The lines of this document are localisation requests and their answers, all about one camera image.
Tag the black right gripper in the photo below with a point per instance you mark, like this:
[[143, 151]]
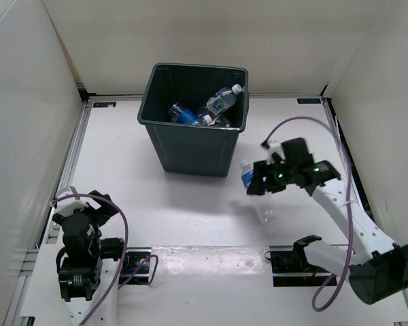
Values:
[[262, 170]]

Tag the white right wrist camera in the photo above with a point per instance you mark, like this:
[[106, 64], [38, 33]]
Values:
[[274, 150]]

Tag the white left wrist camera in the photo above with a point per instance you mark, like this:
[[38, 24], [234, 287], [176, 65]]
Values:
[[67, 206]]

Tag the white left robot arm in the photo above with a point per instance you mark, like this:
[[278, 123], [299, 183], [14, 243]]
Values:
[[88, 265]]

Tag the clear bottle white blue label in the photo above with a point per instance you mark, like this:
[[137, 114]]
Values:
[[222, 100]]

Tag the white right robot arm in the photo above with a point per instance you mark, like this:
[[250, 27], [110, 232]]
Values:
[[374, 264]]

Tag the dark green plastic bin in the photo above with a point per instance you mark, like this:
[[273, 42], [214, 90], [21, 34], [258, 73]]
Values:
[[188, 149]]

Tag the clear bottle apple label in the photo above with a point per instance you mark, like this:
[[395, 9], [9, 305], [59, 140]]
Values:
[[220, 121]]

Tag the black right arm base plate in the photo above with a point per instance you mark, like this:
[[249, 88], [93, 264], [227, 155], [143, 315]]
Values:
[[286, 273]]

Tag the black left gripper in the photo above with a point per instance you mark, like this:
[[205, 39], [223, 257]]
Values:
[[105, 211]]

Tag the clear unlabelled plastic bottle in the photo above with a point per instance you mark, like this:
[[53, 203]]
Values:
[[205, 118]]

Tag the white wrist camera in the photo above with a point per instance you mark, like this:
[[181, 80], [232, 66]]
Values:
[[67, 206], [274, 150]]

